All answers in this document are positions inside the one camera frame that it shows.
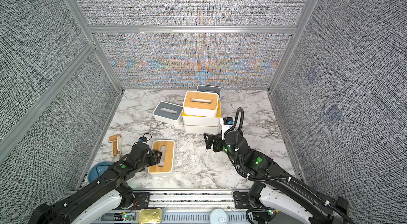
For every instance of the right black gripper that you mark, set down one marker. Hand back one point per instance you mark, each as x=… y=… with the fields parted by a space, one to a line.
x=219 y=141

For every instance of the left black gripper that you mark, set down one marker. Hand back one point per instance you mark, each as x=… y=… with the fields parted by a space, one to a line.
x=151 y=153

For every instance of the large bamboo lid tissue box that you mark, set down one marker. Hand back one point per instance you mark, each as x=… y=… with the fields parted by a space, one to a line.
x=203 y=129

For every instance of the yellow lid tissue box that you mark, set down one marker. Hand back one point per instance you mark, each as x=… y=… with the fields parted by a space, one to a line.
x=203 y=121

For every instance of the grey lid tissue box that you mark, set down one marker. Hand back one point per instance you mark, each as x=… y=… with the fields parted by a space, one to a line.
x=209 y=89
x=168 y=113

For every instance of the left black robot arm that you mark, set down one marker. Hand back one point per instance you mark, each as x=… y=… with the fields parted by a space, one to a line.
x=106 y=193

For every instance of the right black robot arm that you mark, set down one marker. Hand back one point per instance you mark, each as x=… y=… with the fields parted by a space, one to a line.
x=272 y=175

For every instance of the grey lid tissue box back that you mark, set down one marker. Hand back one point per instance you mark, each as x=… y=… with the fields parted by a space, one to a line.
x=209 y=89

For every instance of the wooden block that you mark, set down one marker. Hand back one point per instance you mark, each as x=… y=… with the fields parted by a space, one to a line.
x=117 y=144

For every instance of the blue ceramic bowl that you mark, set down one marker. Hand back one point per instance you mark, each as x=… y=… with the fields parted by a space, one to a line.
x=97 y=170

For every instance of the gold sardine tin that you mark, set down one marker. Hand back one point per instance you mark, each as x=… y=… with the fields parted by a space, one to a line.
x=150 y=216

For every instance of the white round lid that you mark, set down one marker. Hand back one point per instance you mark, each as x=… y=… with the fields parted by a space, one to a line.
x=218 y=216

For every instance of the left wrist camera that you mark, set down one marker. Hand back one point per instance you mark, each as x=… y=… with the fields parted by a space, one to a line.
x=145 y=138

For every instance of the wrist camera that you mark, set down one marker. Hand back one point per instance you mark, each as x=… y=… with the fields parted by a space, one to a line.
x=227 y=123
x=145 y=138

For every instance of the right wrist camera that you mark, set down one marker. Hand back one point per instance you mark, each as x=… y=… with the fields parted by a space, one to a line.
x=227 y=123

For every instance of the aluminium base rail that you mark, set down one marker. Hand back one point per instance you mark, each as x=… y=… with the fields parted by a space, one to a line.
x=195 y=201

